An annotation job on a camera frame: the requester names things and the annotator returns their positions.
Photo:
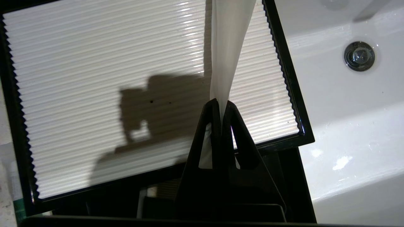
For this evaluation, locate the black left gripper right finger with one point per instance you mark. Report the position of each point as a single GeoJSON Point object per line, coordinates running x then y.
{"type": "Point", "coordinates": [252, 195]}

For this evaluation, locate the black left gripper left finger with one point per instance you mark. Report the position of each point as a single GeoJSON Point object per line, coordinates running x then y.
{"type": "Point", "coordinates": [202, 195]}

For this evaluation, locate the chrome sink drain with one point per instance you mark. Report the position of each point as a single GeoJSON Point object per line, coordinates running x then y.
{"type": "Point", "coordinates": [359, 56]}

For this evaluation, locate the black amenity drawer box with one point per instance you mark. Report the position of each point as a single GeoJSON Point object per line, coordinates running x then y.
{"type": "Point", "coordinates": [298, 104]}

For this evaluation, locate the white ribbed tray mat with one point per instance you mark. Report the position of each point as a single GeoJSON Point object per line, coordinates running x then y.
{"type": "Point", "coordinates": [94, 78]}

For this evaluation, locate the white rectangular sink basin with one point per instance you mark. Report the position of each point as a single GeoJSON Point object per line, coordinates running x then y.
{"type": "Point", "coordinates": [347, 126]}

